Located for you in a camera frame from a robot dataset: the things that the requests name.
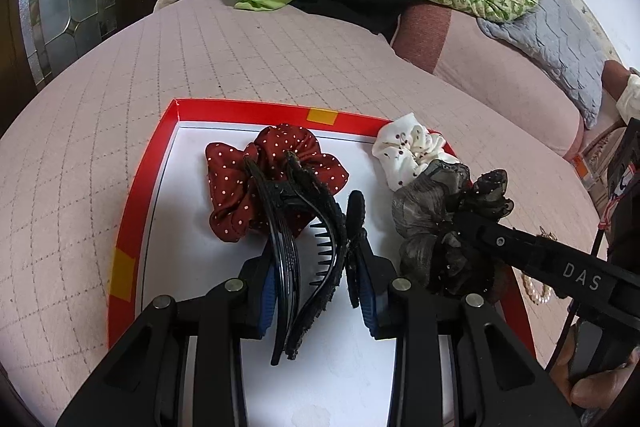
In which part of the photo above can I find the pink bolster cushion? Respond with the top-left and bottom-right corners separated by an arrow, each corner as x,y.
390,0 -> 586,158

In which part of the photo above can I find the floral striped cushion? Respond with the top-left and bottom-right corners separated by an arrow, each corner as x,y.
575,127 -> 626,192

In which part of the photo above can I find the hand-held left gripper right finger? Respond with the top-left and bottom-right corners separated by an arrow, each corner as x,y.
357,242 -> 583,427

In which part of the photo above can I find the orange clear plastic packet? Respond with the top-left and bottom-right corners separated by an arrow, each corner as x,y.
570,152 -> 596,190

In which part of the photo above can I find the grey quilted pillow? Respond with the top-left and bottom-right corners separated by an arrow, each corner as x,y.
477,0 -> 608,130

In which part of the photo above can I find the white pearl bracelet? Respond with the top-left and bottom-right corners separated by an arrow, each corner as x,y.
520,272 -> 556,305

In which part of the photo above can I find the grey black organza scrunchie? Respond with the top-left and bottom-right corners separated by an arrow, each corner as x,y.
391,159 -> 516,300

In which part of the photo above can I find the black hair claw clip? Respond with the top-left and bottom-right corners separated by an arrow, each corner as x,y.
242,152 -> 368,365

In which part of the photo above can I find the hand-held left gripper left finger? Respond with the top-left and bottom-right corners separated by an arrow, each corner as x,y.
55,257 -> 278,427

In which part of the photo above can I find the white dotted scrunchie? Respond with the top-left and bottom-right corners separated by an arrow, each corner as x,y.
371,117 -> 453,192

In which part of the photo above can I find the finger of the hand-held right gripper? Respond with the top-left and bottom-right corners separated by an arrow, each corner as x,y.
452,211 -> 618,315

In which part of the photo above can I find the red polka dot scrunchie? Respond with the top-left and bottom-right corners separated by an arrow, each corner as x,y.
205,123 -> 350,243

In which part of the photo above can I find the pink quilted bedspread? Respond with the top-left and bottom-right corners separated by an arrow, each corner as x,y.
0,0 -> 616,427

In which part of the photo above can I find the person's right hand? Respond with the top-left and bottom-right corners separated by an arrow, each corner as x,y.
550,347 -> 640,413

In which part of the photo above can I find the black cloth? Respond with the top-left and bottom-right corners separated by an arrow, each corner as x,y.
290,0 -> 406,42

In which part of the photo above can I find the red cardboard tray box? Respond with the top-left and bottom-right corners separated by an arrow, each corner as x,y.
107,98 -> 536,358

